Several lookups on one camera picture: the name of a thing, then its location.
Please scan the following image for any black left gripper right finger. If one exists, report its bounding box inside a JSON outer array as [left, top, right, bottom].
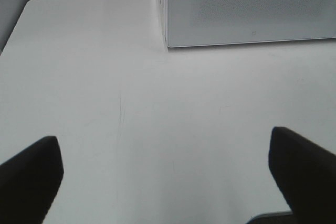
[[268, 126, 335, 223]]

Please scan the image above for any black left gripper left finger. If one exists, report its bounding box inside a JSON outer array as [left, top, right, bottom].
[[1, 136, 64, 223]]

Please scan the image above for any white microwave oven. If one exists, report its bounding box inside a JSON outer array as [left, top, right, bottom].
[[157, 0, 336, 49]]

